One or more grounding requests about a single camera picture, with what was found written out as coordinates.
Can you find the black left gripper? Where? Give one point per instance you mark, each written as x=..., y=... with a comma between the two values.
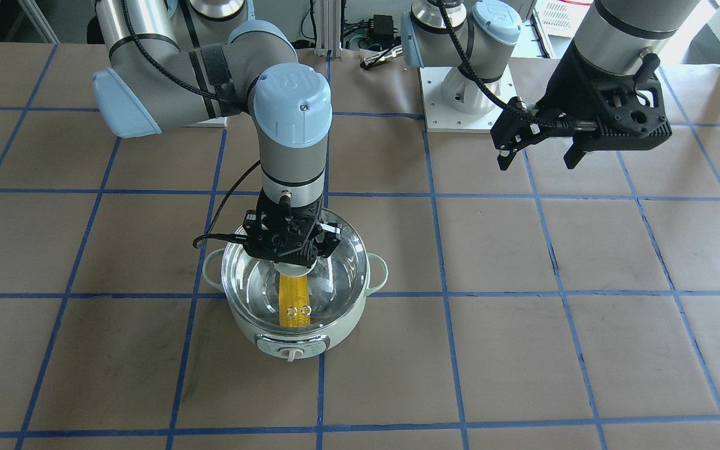
x=565, y=85

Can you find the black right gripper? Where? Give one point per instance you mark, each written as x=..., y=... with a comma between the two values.
x=251, y=223

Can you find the yellow corn cob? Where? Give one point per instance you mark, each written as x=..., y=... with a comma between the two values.
x=294, y=303

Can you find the glass pot lid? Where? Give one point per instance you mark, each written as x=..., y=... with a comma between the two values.
x=263, y=294

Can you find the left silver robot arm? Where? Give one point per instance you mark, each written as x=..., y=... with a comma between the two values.
x=479, y=37

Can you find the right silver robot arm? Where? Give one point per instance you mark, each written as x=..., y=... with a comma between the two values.
x=177, y=63

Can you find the pale green electric pot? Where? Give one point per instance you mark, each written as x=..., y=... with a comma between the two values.
x=305, y=345

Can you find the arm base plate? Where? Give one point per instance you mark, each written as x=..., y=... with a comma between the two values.
x=454, y=104
x=217, y=122

